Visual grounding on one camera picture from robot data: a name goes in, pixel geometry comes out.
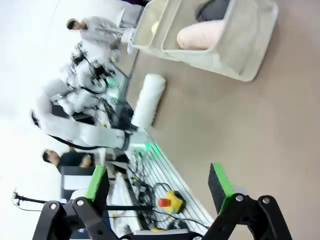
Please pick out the aluminium slotted table frame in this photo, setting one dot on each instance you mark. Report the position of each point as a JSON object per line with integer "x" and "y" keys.
{"x": 172, "y": 175}

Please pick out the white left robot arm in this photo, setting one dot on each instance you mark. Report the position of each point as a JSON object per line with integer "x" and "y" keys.
{"x": 95, "y": 135}

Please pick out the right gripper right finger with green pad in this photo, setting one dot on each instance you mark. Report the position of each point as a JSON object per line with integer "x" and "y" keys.
{"x": 250, "y": 220}

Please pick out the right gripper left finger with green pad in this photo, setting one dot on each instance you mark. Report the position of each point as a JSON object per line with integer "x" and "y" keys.
{"x": 82, "y": 220}

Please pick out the pink rolled towel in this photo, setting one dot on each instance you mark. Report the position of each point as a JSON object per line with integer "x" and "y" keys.
{"x": 200, "y": 35}

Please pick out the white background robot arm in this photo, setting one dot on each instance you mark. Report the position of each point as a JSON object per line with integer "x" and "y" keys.
{"x": 82, "y": 72}

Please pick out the cream fabric basket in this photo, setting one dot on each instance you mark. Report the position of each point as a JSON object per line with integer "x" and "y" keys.
{"x": 237, "y": 55}
{"x": 145, "y": 30}

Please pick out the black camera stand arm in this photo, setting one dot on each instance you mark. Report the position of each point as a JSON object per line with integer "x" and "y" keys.
{"x": 27, "y": 198}

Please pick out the yellow fluffy towel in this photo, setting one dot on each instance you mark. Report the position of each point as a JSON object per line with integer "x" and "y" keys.
{"x": 155, "y": 27}

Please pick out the seated person in black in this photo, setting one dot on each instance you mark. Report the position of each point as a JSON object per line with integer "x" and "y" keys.
{"x": 70, "y": 158}

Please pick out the yellow red emergency stop button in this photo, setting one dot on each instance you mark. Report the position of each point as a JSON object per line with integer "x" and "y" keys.
{"x": 172, "y": 201}

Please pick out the person in grey clothes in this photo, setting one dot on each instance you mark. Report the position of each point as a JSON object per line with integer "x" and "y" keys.
{"x": 100, "y": 31}

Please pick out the dark grey rolled towel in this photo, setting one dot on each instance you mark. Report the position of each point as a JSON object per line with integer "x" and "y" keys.
{"x": 210, "y": 10}

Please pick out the white towel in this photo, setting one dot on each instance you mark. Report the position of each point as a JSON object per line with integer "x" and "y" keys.
{"x": 150, "y": 97}

